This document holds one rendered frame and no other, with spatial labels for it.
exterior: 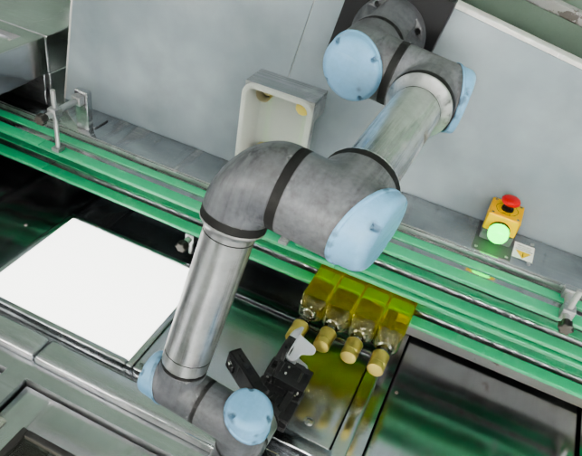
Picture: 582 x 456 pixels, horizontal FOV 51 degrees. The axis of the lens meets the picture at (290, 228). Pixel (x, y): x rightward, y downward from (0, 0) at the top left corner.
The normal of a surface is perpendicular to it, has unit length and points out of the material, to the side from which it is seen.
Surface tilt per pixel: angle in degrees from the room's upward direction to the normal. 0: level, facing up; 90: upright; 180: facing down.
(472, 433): 90
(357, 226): 31
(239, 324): 90
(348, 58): 9
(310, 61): 0
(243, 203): 5
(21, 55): 90
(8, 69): 90
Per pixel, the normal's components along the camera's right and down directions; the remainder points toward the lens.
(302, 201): -0.24, 0.03
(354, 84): -0.54, 0.45
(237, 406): 0.23, -0.74
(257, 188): -0.42, 0.14
